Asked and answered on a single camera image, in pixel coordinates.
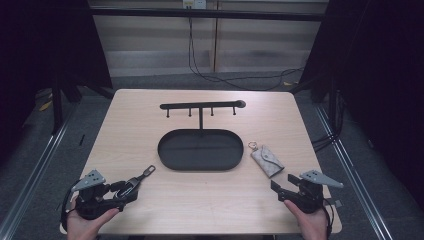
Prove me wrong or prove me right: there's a black car key fob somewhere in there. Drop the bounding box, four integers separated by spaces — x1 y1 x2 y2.
117 164 157 200

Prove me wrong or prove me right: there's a person's left hand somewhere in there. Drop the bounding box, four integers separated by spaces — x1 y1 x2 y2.
66 196 120 240

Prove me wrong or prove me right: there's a hand-held gripper cable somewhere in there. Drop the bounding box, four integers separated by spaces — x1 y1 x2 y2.
320 197 335 236
60 188 81 233

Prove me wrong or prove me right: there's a black key rack with tray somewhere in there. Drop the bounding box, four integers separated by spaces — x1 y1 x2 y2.
157 99 247 172

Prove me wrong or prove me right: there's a black horizontal bar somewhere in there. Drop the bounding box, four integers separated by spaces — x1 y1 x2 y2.
89 7 327 23

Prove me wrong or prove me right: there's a black wall cable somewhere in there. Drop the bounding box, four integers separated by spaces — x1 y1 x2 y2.
187 15 305 92

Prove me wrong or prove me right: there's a left hand-held gripper cable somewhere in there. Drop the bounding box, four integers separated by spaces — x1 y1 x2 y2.
60 188 81 233

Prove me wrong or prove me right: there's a black metal stand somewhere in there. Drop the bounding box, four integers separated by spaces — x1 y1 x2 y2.
50 74 83 136

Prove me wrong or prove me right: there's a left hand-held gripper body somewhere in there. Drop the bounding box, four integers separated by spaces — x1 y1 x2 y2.
70 169 127 221

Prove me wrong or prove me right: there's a dark curtain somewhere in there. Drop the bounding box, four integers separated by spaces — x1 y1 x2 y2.
289 0 424 211
0 0 113 168

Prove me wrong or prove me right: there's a white wall outlet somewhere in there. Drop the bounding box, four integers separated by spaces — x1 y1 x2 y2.
181 0 208 10

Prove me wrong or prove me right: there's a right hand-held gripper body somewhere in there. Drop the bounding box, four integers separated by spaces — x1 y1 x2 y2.
277 169 345 215

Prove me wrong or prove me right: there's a bundle of black floor cables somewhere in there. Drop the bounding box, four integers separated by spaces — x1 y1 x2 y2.
311 89 345 153

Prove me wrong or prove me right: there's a grey key pouch with ring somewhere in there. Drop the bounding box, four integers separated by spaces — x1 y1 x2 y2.
247 141 286 179

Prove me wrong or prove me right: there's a metal floor rail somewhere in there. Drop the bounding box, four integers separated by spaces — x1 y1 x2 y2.
314 103 395 240
0 102 80 240

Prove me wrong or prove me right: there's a yellow floor tape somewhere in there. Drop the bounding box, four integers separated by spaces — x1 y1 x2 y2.
38 99 54 113

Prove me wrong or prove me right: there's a right hand-held gripper cable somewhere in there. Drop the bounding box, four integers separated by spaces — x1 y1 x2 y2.
320 197 335 236

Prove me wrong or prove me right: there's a person's right hand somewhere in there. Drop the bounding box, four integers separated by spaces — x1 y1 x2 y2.
283 199 330 240

